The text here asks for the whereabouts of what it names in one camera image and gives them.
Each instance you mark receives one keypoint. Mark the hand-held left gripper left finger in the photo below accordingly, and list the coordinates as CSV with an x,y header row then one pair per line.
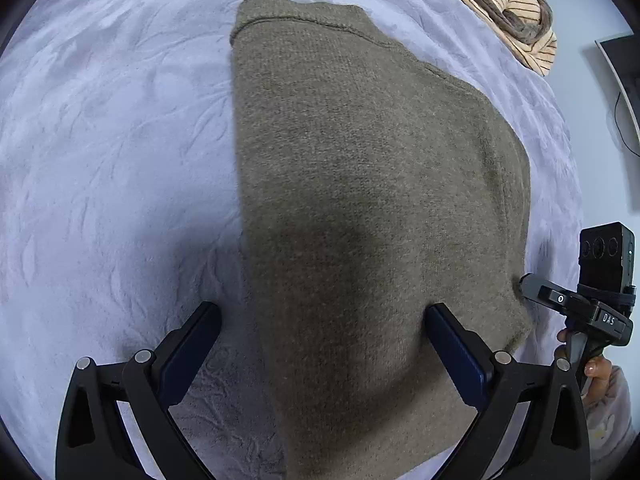
x,y
187,355

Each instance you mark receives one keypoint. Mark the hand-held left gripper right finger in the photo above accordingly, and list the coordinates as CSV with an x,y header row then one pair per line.
x,y
456,352

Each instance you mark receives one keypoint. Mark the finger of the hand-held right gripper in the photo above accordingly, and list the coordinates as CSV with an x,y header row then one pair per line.
x,y
531,287

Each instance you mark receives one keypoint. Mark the olive knit sweater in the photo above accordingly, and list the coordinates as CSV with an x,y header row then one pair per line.
x,y
350,160

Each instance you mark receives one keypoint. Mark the person's right forearm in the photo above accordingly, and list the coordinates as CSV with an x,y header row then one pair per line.
x,y
607,430

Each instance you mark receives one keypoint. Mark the person's right hand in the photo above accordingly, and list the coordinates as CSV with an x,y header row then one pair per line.
x,y
597,377

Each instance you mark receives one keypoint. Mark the curved computer monitor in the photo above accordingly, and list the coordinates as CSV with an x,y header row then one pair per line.
x,y
625,75

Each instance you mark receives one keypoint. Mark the lavender embossed blanket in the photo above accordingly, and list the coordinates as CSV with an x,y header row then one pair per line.
x,y
100,160

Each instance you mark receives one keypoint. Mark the striped tan and brown cloth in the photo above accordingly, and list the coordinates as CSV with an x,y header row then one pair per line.
x,y
520,15

